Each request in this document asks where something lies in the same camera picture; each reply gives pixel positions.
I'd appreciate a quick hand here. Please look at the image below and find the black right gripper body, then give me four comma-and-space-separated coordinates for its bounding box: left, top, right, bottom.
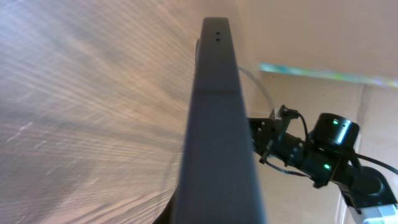
249, 118, 306, 167

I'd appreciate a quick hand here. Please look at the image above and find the blue Galaxy smartphone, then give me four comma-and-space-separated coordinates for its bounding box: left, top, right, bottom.
157, 17, 266, 223

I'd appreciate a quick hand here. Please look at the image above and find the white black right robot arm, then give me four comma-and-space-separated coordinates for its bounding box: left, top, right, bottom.
249, 109, 397, 223

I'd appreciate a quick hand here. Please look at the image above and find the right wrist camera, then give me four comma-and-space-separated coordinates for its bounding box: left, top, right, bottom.
269, 105, 300, 119

